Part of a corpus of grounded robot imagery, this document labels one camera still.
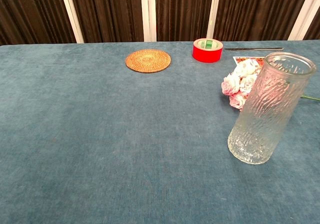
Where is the white frame post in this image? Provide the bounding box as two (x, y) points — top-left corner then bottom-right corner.
(206, 0), (222, 40)
(58, 0), (85, 44)
(139, 0), (157, 42)
(287, 0), (320, 41)

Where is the silver butter knife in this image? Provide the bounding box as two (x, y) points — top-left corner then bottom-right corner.
(224, 47), (285, 51)

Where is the blue velvet tablecloth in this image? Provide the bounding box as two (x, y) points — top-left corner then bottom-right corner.
(0, 40), (320, 224)

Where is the textured clear glass vase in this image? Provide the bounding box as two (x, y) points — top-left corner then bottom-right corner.
(227, 51), (317, 165)

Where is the round woven rattan coaster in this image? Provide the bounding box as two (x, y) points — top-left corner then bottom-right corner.
(125, 49), (172, 73)

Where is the red tape roll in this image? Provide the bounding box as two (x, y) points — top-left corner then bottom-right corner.
(192, 38), (224, 63)

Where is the red picture card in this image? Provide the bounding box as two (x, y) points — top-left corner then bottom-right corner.
(232, 56), (266, 67)

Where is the dark brown curtain panel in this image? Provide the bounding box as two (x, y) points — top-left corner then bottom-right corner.
(68, 0), (146, 43)
(155, 0), (215, 42)
(213, 0), (312, 41)
(0, 0), (76, 46)
(303, 8), (320, 40)

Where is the pink artificial rose bouquet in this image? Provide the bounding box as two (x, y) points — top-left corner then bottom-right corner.
(221, 58), (320, 111)

